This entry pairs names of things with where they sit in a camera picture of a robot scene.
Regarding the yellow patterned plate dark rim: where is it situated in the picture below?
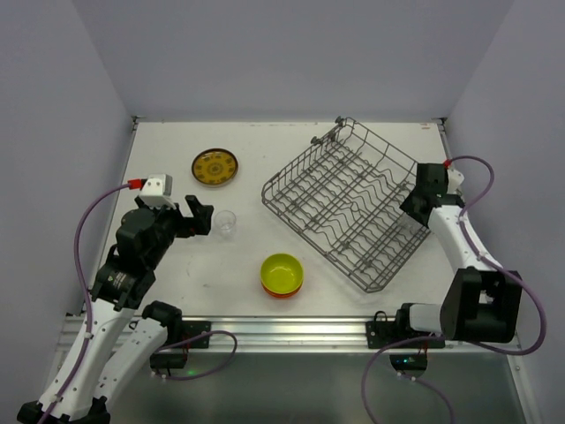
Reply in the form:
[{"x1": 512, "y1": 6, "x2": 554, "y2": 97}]
[{"x1": 191, "y1": 148, "x2": 239, "y2": 187}]

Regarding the lime green bowl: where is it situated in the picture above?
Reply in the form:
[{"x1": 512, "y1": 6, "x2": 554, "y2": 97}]
[{"x1": 260, "y1": 254, "x2": 305, "y2": 293}]

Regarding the orange bowl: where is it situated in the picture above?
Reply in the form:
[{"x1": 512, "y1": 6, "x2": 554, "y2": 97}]
[{"x1": 262, "y1": 286, "x2": 301, "y2": 299}]

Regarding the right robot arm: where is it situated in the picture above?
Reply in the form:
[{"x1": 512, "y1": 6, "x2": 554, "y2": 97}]
[{"x1": 395, "y1": 163, "x2": 522, "y2": 344}]

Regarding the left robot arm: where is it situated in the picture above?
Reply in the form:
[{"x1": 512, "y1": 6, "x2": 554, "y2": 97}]
[{"x1": 17, "y1": 195, "x2": 214, "y2": 423}]

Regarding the left controller box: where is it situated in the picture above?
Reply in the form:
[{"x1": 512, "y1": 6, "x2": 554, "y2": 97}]
[{"x1": 149, "y1": 353, "x2": 187, "y2": 373}]

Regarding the controller box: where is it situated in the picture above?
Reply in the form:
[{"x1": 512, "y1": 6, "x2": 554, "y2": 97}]
[
  {"x1": 149, "y1": 353, "x2": 187, "y2": 373},
  {"x1": 389, "y1": 353, "x2": 428, "y2": 372}
]

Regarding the right controller box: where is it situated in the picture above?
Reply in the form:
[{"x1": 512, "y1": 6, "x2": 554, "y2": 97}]
[{"x1": 389, "y1": 353, "x2": 428, "y2": 372}]

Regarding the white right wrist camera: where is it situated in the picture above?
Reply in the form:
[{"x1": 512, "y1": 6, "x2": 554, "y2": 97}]
[{"x1": 447, "y1": 168, "x2": 464, "y2": 194}]

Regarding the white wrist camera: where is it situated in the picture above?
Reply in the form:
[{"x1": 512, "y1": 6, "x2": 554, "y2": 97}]
[
  {"x1": 139, "y1": 173, "x2": 175, "y2": 208},
  {"x1": 447, "y1": 168, "x2": 464, "y2": 194}
]

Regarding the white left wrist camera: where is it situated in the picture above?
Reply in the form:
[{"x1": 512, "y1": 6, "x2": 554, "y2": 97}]
[{"x1": 139, "y1": 173, "x2": 175, "y2": 208}]

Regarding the grey wire dish rack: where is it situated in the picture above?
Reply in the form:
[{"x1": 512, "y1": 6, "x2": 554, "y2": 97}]
[{"x1": 261, "y1": 117, "x2": 430, "y2": 293}]

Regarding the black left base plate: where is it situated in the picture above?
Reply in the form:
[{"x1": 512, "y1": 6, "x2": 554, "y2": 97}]
[{"x1": 181, "y1": 321, "x2": 212, "y2": 350}]

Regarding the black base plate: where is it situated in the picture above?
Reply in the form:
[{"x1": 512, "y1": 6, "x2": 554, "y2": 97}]
[
  {"x1": 365, "y1": 321, "x2": 445, "y2": 350},
  {"x1": 181, "y1": 321, "x2": 212, "y2": 350}
]

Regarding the aluminium mounting rail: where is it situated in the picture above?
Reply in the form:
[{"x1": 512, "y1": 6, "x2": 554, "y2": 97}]
[{"x1": 61, "y1": 315, "x2": 522, "y2": 354}]

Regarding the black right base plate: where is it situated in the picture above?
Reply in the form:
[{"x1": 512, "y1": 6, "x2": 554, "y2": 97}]
[{"x1": 365, "y1": 321, "x2": 445, "y2": 350}]

